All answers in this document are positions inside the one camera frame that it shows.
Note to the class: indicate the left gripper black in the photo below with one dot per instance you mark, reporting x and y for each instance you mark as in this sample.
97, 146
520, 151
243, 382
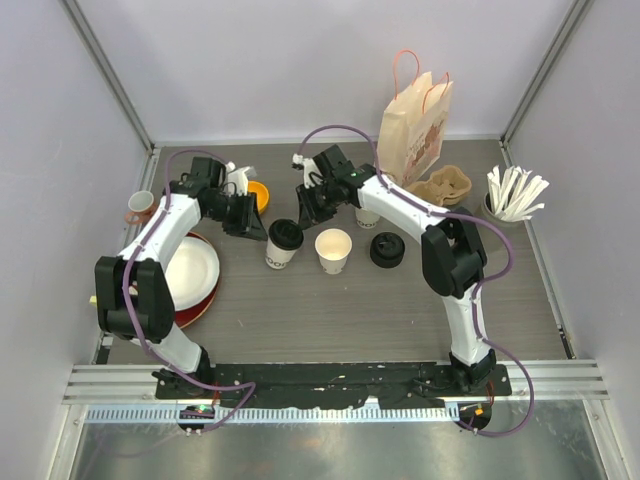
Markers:
249, 221

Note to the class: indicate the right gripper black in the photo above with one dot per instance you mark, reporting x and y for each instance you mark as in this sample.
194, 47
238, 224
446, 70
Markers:
308, 215

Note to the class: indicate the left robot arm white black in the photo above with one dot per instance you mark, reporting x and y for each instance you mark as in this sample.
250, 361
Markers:
133, 298

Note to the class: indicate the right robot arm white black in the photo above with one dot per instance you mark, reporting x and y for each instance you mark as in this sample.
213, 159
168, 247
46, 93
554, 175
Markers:
452, 255

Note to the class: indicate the orange bowl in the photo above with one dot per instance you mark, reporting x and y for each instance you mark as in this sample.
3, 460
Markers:
262, 193

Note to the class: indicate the stack of white paper cups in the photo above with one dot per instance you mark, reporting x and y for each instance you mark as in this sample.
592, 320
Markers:
366, 219

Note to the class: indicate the white plate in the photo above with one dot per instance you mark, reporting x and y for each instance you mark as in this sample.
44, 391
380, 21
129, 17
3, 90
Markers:
192, 273

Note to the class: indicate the stack of black lids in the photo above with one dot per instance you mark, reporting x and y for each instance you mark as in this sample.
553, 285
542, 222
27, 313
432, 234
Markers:
387, 250

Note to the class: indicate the small pink ceramic cup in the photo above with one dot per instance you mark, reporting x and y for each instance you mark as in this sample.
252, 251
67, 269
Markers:
141, 206

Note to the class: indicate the red plate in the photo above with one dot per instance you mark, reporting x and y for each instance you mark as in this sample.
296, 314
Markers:
187, 317

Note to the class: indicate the cardboard cup carrier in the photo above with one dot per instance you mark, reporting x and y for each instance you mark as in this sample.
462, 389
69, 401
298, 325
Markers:
445, 187

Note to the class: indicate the brown paper bag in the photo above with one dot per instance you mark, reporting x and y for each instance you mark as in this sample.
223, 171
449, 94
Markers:
413, 125

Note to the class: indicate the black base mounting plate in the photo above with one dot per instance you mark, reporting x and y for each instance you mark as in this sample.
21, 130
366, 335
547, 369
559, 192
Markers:
335, 386

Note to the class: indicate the grey straw holder cup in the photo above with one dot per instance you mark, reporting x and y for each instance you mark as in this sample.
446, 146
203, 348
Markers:
498, 219

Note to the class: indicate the bundle of wrapped straws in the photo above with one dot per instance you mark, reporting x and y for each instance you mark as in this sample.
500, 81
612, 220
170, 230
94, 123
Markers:
515, 191

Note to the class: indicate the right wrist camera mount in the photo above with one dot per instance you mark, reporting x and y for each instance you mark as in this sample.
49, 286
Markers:
311, 174

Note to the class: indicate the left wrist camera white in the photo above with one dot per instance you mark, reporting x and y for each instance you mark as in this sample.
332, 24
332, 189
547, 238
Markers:
237, 179

